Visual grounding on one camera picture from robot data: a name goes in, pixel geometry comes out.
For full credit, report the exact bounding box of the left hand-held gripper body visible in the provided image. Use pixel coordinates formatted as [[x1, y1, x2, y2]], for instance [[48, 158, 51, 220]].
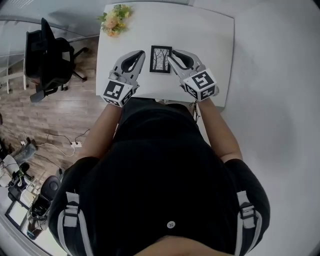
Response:
[[100, 70, 140, 108]]

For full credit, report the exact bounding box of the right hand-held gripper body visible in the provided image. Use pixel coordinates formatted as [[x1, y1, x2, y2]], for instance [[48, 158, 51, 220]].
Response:
[[178, 65, 220, 102]]

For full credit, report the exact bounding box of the black picture frame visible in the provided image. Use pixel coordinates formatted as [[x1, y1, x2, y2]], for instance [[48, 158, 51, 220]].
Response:
[[149, 45, 173, 75]]

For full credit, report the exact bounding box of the person's right forearm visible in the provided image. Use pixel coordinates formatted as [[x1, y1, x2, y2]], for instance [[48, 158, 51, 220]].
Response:
[[197, 98, 244, 163]]

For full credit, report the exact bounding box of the person's left forearm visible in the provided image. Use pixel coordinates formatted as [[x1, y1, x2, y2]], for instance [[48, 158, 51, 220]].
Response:
[[77, 103, 123, 160]]

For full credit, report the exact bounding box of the yellow flower bouquet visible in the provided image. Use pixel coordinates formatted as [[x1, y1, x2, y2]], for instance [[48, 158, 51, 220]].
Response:
[[96, 3, 135, 38]]

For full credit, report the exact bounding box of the black office chair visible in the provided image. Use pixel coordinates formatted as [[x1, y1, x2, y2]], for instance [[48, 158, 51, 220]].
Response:
[[24, 17, 89, 103]]

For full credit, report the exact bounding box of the person's black shirt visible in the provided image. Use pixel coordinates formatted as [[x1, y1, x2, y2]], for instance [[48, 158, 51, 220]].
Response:
[[48, 97, 271, 256]]

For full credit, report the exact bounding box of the black round seat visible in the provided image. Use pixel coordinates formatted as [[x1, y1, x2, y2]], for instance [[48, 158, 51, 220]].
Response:
[[39, 174, 62, 201]]

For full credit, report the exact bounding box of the cluttered equipment pile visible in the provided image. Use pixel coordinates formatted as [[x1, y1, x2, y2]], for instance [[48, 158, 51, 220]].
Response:
[[0, 154, 36, 191]]

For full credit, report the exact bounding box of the black framed white board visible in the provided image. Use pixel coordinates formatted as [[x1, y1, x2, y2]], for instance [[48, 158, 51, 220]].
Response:
[[4, 199, 31, 228]]

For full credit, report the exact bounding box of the person's bare chest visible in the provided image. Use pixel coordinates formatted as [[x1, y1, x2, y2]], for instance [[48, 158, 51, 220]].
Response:
[[133, 234, 238, 256]]

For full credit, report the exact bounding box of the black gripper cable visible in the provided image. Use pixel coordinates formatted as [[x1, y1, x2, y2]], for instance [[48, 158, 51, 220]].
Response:
[[188, 101, 202, 123]]

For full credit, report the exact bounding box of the black floor cable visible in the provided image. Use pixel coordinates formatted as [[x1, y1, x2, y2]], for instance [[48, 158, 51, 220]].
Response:
[[46, 128, 91, 145]]

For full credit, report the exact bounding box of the white floor cable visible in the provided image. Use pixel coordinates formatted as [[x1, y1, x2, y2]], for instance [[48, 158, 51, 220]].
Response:
[[37, 142, 76, 158]]

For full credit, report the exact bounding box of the grey left shoulder strap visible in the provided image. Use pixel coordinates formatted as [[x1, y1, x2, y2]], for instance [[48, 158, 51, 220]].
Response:
[[57, 191, 95, 256]]

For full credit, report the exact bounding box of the grey shoulder strap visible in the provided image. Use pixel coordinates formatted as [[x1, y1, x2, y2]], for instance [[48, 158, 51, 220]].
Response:
[[234, 191, 263, 256], [57, 191, 95, 256]]

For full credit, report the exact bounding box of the grey right shoulder strap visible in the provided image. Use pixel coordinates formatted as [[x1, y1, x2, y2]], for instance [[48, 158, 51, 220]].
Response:
[[234, 191, 263, 256]]

